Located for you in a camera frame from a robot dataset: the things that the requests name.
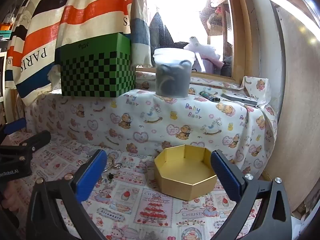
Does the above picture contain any round wooden board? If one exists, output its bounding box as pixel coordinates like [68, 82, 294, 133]
[260, 2, 320, 210]

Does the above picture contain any dark hanging garment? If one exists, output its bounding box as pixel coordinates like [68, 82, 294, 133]
[149, 11, 175, 49]

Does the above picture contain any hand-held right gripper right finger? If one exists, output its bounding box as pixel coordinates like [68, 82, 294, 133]
[211, 149, 293, 240]

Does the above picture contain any person's left hand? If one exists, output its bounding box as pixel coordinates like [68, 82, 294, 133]
[0, 180, 19, 209]

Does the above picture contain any silver bangle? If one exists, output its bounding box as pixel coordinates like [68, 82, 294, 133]
[104, 155, 118, 172]

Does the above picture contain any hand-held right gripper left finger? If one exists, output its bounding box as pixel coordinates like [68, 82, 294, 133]
[26, 149, 108, 240]

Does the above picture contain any translucent plastic bucket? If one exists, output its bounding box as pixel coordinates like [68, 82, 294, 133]
[153, 47, 196, 98]

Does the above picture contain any green lighter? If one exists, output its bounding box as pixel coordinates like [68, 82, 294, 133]
[200, 92, 221, 102]

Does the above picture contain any blue checked cloth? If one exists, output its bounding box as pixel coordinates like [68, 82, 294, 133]
[130, 0, 152, 67]

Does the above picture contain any strawberry print cloth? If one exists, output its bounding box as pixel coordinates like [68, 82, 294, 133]
[10, 132, 265, 240]

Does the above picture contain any green black checkered box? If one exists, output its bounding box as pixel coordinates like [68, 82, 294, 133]
[59, 32, 137, 98]

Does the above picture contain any bear print cloth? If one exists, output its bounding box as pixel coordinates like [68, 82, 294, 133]
[24, 71, 278, 173]

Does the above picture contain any wooden window frame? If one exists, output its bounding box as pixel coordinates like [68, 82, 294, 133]
[136, 0, 253, 84]

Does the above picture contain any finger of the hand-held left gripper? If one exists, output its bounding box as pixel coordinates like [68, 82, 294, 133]
[0, 130, 52, 155]
[0, 118, 27, 140]

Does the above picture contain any gold octagonal box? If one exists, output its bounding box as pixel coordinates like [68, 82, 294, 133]
[154, 144, 218, 202]

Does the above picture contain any silver flat device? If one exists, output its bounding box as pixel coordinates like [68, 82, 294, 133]
[221, 92, 258, 106]

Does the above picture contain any striped printed cloth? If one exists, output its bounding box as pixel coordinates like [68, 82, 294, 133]
[5, 0, 135, 107]

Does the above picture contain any pink white cloth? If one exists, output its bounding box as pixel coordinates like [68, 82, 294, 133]
[184, 37, 224, 68]

